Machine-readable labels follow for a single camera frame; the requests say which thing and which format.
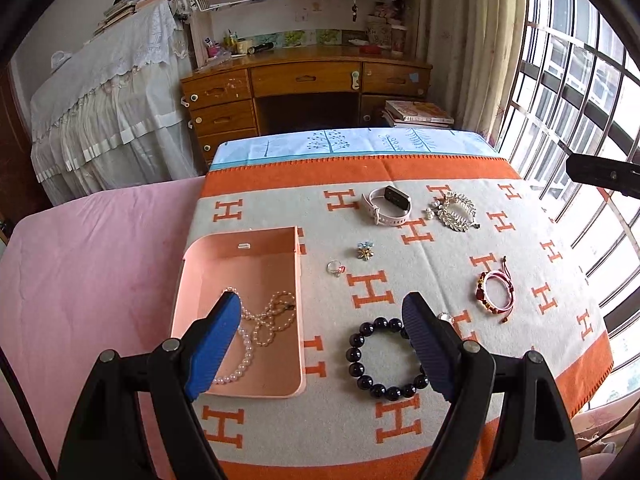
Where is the white lace covered piano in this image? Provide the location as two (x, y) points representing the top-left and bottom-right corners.
(30, 1), (201, 205)

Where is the pink smart watch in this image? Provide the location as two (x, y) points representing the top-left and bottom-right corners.
(361, 185), (412, 226)

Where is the orange H pattern blanket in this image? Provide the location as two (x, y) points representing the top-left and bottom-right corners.
(188, 155), (613, 479)

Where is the black bead bracelet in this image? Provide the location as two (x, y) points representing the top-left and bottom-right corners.
(345, 315), (431, 402)

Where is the beige curtain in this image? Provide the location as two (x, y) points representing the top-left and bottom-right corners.
(416, 0), (527, 144)

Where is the red woven cord bracelet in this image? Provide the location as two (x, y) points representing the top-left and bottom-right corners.
(474, 256), (516, 324)

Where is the flower crystal brooch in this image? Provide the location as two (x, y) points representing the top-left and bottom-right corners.
(357, 240), (374, 261)

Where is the stack of books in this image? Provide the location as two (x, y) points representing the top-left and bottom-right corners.
(383, 101), (454, 129)

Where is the pink jewelry tray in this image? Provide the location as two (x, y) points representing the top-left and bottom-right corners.
(171, 226), (306, 399)

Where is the window security grille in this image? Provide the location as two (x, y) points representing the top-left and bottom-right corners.
(497, 0), (639, 408)

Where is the white pearl bracelet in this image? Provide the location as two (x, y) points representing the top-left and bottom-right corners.
(211, 286), (255, 386)

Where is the wooden desk with drawers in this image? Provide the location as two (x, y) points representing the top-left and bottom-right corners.
(181, 46), (433, 164)

